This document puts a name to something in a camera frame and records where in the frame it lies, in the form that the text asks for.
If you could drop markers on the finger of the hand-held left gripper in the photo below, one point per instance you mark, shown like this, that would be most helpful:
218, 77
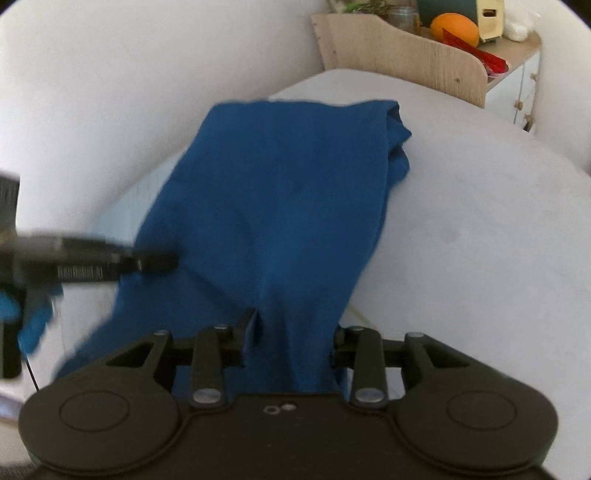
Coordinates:
157, 263

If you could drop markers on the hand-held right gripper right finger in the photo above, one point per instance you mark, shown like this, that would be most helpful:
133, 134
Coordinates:
344, 350

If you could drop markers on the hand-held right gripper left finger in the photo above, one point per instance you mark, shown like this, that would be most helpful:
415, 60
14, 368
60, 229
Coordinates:
244, 332

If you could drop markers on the blue long-sleeved shirt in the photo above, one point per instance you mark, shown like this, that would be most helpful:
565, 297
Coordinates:
286, 194

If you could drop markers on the person's left hand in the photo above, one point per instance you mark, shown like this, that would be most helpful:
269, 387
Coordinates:
39, 314

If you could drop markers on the white and wood sideboard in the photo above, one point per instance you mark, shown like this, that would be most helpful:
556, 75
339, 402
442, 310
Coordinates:
415, 64

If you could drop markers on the red item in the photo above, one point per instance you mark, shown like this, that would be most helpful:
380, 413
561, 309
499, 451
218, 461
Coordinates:
489, 60

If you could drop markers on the glass jar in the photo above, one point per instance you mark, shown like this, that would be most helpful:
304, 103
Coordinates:
402, 21

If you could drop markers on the orange fruit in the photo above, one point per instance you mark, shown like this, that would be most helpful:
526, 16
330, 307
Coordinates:
455, 30

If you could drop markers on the cream and teal tissue box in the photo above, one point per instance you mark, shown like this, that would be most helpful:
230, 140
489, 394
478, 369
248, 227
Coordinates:
489, 23

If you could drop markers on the bag of white balls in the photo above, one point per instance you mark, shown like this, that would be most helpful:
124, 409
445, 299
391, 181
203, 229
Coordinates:
517, 27

